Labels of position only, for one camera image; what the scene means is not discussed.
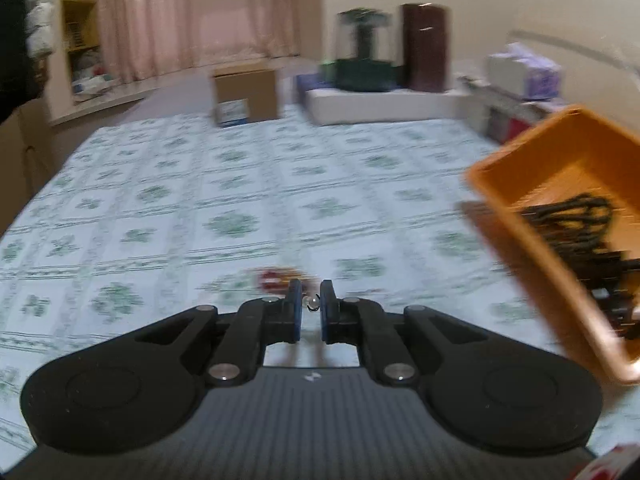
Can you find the white flat box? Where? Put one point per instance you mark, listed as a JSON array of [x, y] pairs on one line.
[[380, 105]]

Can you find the white plastic bag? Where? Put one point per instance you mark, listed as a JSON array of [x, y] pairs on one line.
[[90, 82]]

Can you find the brown cardboard box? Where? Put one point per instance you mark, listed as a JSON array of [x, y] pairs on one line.
[[245, 92]]

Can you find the purple tissue pack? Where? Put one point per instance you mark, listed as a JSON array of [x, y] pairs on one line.
[[525, 72]]

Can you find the blue flat book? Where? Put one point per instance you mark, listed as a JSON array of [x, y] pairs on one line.
[[307, 87]]

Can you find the white puffer jacket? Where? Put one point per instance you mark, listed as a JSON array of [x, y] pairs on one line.
[[37, 5]]

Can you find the yellow bookshelf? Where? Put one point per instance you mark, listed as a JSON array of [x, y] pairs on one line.
[[80, 20]]

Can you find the brown metal canister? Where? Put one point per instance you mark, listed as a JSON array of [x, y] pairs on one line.
[[425, 47]]

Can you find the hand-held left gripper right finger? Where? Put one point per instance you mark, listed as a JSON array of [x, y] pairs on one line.
[[326, 310]]

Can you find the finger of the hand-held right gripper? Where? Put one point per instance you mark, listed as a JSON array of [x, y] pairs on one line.
[[617, 280]]

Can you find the red and white box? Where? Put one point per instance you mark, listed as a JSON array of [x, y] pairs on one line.
[[612, 462]]

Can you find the pink curtain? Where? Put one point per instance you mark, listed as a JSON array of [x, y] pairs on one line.
[[200, 10]]

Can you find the red jewelry piece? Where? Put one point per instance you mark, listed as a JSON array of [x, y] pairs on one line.
[[272, 280]]

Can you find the orange plastic tray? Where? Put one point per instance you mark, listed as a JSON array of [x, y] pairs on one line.
[[550, 170]]

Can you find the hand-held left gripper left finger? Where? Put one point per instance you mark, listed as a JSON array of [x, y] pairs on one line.
[[296, 310]]

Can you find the green glass humidifier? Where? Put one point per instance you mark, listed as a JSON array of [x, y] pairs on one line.
[[365, 55]]

